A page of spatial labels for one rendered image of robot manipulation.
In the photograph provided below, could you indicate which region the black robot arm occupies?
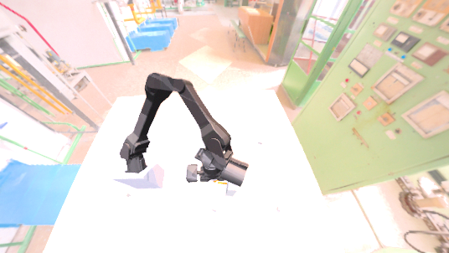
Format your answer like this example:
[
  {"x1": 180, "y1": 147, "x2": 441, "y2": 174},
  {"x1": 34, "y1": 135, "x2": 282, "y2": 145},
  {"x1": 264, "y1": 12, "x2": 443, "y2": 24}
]
[{"x1": 119, "y1": 72, "x2": 249, "y2": 187}]

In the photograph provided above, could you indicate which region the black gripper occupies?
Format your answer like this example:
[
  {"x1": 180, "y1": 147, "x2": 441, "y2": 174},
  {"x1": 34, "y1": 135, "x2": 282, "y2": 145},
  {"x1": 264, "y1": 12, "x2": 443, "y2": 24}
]
[{"x1": 186, "y1": 164, "x2": 226, "y2": 183}]

